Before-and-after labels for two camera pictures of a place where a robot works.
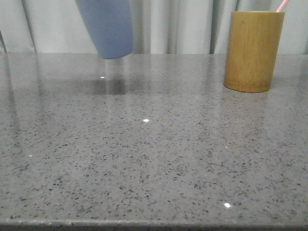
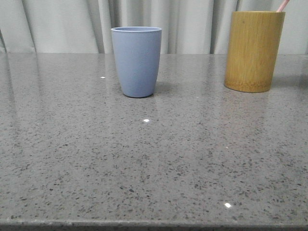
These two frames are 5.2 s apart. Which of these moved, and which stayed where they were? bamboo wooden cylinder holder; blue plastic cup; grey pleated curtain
Moved: blue plastic cup
Stayed: bamboo wooden cylinder holder; grey pleated curtain
